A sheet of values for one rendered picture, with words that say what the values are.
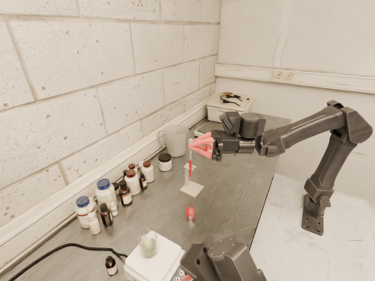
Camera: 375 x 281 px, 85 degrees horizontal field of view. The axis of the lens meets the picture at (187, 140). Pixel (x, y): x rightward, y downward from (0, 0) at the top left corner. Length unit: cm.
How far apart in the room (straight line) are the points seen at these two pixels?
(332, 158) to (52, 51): 96
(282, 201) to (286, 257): 26
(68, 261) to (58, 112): 49
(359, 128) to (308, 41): 108
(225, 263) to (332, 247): 59
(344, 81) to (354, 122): 101
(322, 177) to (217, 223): 41
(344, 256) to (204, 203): 50
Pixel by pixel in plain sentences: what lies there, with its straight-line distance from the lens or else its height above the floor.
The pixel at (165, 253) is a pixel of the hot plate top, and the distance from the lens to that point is 67.
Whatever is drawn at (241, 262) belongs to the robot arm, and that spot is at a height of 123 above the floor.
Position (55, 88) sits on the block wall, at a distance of 82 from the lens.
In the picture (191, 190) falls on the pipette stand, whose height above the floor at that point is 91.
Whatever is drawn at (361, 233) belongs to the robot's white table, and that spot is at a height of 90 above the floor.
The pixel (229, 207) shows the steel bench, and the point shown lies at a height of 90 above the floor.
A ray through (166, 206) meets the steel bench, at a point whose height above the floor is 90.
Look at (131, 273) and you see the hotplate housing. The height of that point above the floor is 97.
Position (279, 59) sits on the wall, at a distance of 177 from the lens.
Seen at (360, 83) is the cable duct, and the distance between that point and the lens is 176.
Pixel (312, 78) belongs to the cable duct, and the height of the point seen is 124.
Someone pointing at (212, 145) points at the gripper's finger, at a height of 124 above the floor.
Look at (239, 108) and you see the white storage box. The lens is 151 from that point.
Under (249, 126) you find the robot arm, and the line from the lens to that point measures 62.
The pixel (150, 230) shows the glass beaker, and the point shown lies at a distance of 64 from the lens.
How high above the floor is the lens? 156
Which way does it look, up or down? 29 degrees down
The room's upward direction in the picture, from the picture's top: straight up
